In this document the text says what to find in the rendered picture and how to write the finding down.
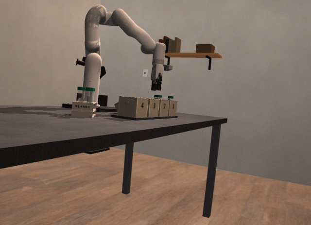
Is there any peach tube rack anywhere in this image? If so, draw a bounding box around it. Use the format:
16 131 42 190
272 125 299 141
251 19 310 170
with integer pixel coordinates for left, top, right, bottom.
71 101 97 118

